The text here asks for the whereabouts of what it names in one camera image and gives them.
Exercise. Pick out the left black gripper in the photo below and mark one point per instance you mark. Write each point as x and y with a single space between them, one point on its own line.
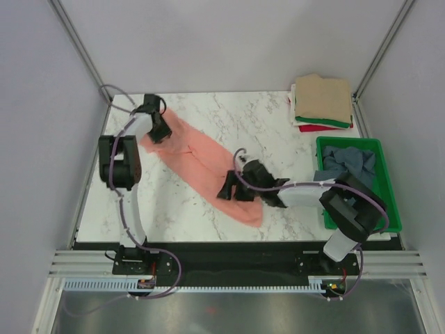
157 138

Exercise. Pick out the white folded t shirt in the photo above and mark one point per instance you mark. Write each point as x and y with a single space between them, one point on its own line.
303 127

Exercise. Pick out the aluminium extrusion rail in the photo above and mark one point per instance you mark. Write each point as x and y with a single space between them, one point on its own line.
378 264

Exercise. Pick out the white slotted cable duct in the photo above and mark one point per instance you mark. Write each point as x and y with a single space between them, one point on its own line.
134 285

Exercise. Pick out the green plastic bin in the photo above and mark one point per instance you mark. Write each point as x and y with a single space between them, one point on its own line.
381 184

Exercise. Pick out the salmon pink t shirt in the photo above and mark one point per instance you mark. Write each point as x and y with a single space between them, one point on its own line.
203 164

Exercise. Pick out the aluminium frame post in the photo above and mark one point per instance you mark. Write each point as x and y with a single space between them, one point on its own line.
388 39
72 33

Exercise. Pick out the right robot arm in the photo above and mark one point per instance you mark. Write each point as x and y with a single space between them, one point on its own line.
353 207

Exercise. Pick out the red folded t shirt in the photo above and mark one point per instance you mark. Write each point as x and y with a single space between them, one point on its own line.
315 125

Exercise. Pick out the left aluminium frame post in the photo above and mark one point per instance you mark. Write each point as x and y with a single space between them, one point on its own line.
72 33

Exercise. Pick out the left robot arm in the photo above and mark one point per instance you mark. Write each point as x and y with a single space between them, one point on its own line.
120 166

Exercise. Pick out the green folded t shirt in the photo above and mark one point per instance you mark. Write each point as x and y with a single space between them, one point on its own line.
328 122

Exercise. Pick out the right aluminium frame post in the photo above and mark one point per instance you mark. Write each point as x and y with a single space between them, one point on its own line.
388 39

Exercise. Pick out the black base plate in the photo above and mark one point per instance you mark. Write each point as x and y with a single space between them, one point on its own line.
232 264

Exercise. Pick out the beige folded t shirt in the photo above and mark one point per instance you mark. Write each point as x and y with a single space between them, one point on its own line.
323 98

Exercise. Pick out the blue grey t shirt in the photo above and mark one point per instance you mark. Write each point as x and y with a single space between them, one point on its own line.
359 163

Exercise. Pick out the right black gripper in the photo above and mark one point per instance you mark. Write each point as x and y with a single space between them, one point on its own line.
231 179

